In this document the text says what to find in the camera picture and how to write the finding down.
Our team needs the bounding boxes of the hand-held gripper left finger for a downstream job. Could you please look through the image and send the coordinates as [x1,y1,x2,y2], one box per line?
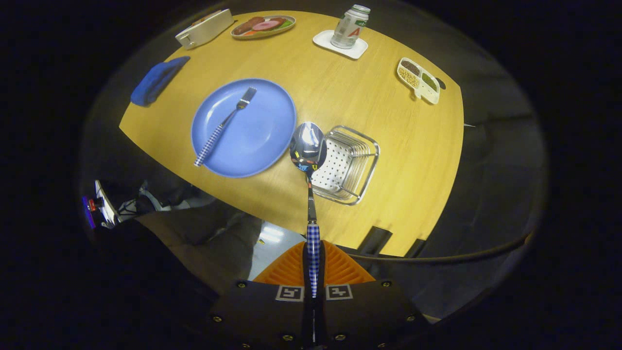
[207,242,314,350]

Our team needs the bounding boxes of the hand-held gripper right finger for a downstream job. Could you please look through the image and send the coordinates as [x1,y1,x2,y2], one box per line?
[315,241,431,350]

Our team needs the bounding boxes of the fork with blue checked handle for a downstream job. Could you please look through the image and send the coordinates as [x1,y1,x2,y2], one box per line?
[194,87,258,167]

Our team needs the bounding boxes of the spoon with blue checked handle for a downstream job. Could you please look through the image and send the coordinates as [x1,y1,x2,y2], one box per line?
[290,122,328,298]

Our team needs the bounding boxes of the person's khaki trousers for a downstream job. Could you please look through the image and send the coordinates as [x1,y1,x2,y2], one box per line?
[136,197,265,292]

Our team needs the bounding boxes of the blue round plate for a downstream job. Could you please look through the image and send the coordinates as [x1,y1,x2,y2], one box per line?
[191,78,297,178]

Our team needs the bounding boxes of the glowing screen device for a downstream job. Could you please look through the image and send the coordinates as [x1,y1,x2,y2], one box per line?
[82,179,122,230]

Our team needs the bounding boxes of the white divided snack tray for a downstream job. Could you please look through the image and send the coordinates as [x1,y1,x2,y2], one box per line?
[397,57,441,105]

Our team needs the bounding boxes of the blue folded cloth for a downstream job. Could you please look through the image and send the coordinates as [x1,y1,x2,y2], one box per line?
[130,56,191,107]

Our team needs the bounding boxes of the white square coaster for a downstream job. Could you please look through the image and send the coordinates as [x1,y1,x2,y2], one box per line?
[312,30,369,60]

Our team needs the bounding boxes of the white drink bottle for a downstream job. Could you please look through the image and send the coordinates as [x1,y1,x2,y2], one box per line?
[331,4,371,49]

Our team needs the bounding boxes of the white toaster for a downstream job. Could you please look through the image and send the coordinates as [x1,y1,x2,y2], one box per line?
[175,8,235,50]

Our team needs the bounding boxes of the oval plate of food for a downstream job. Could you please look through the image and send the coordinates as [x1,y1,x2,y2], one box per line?
[230,15,296,39]

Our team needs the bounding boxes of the brown toast slice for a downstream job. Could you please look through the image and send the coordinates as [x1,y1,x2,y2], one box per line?
[192,10,222,26]

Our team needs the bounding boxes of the black cable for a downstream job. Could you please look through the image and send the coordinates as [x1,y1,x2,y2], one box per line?
[340,231,535,265]

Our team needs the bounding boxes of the metal wire basket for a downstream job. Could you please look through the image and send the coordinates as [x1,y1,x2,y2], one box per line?
[311,125,380,206]

